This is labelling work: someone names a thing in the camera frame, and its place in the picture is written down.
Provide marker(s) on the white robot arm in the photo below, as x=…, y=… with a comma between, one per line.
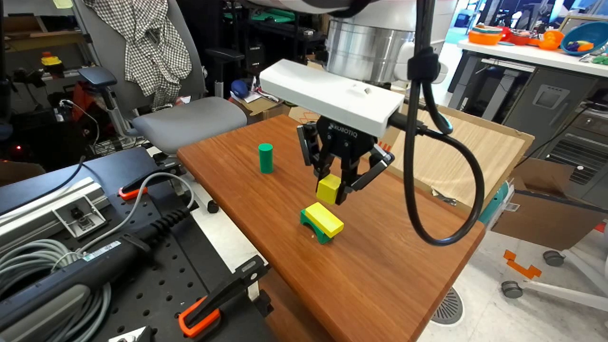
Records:
x=369, y=47

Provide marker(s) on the grey cabinet desk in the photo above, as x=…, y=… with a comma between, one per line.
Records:
x=559, y=100

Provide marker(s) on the patterned cloth on chair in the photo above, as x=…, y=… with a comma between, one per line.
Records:
x=157, y=58

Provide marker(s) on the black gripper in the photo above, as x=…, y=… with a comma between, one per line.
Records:
x=360, y=155

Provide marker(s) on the yellow rectangular block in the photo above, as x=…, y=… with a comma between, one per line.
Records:
x=326, y=220

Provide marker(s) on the aluminium rail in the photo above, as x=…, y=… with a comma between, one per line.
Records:
x=79, y=210

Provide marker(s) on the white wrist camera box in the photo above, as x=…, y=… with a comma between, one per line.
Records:
x=354, y=104

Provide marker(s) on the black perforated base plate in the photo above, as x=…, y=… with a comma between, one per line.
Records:
x=124, y=283

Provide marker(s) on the green rectangular arch block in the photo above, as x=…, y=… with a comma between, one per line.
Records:
x=314, y=229

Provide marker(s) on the orange black clamp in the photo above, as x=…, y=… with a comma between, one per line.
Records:
x=134, y=189
x=206, y=313

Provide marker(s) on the wooden table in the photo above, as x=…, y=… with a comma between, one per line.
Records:
x=375, y=283

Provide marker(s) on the grey office chair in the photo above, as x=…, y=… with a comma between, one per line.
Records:
x=172, y=125

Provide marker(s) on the green cylinder block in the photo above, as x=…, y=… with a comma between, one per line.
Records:
x=267, y=159

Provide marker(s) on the small yellow cube block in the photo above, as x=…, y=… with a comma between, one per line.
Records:
x=328, y=189

